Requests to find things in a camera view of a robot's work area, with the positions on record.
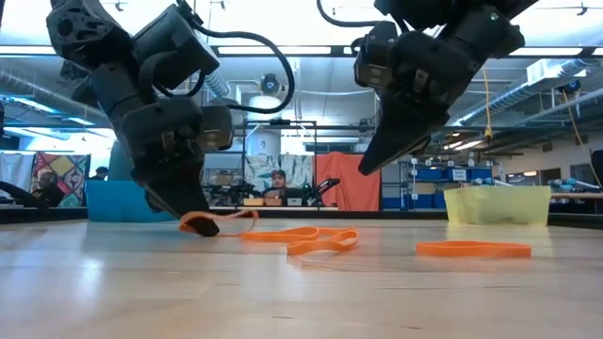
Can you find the colourful patchwork quilt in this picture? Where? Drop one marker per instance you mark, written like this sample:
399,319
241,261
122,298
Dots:
70,169

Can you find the dark monitor panel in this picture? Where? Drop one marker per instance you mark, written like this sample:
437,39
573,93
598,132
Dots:
120,162

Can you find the yellow translucent plastic basket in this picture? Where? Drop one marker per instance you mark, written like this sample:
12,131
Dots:
494,205

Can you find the small black background robot arm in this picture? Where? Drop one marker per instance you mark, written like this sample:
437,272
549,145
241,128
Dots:
320,186

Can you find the blue plastic basket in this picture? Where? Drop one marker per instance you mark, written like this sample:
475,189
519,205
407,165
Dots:
113,202

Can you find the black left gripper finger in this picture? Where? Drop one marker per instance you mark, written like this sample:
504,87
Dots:
158,205
184,198

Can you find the person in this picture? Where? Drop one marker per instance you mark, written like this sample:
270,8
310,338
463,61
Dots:
101,172
279,181
47,188

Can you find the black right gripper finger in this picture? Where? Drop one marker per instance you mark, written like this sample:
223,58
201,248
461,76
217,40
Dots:
433,134
393,141

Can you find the leaf-patterned hanging cloth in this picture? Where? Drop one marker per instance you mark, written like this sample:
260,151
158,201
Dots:
256,169

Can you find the orange-red hanging cloth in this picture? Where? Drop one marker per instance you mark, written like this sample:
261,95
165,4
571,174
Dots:
344,181

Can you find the silver ventilation duct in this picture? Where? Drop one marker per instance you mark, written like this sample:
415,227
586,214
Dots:
509,96
216,85

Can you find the white hanging cloth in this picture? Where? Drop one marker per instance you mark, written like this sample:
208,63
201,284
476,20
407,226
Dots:
14,169

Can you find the white ceiling unit box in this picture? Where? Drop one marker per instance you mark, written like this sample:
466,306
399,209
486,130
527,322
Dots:
546,70

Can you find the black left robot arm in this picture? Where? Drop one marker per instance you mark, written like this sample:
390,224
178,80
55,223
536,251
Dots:
108,61

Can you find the black ceiling light beam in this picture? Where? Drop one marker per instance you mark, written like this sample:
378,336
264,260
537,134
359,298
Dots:
273,50

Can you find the shelf with blue bins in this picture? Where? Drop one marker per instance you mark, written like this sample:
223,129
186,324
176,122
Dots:
443,174

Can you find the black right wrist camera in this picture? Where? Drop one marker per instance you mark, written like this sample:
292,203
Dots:
374,56

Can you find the black background equipment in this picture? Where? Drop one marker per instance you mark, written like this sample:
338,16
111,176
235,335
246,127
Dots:
231,190

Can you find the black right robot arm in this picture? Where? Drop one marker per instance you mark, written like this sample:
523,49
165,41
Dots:
485,28

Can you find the light blue robot arm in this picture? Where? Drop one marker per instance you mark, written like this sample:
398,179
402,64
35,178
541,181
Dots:
485,181
572,182

